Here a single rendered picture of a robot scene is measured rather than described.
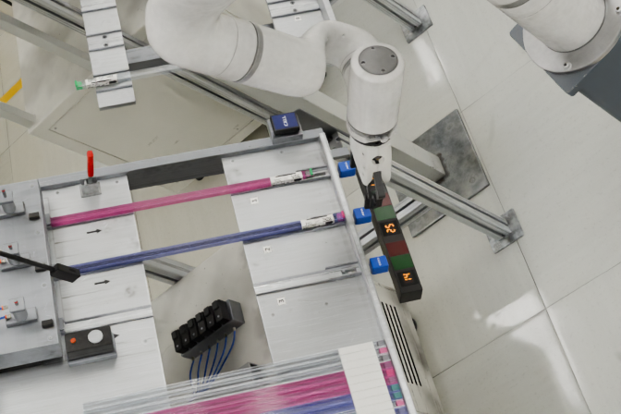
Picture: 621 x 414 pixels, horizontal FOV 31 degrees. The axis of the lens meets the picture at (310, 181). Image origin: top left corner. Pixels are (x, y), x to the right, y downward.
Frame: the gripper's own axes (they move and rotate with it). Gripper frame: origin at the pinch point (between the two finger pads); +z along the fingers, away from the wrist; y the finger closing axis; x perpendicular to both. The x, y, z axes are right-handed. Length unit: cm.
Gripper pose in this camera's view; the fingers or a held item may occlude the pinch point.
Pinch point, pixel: (365, 182)
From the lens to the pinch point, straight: 195.8
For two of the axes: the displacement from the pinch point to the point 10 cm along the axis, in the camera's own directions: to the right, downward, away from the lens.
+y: -2.4, -7.8, 5.8
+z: -0.2, 6.0, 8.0
